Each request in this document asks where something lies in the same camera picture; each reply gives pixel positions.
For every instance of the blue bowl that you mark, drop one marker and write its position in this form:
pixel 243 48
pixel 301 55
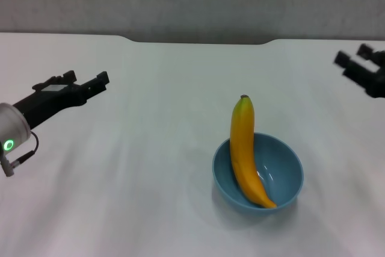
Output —
pixel 282 178

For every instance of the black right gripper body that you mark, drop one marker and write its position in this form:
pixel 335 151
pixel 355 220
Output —
pixel 371 79

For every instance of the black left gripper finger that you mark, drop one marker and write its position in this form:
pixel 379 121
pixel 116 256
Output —
pixel 60 79
pixel 97 84

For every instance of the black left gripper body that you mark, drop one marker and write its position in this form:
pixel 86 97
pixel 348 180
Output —
pixel 51 100

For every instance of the yellow banana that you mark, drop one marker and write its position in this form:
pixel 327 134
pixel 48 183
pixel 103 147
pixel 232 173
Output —
pixel 243 148

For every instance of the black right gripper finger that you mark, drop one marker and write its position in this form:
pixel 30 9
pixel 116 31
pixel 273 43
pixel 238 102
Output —
pixel 344 60
pixel 370 52

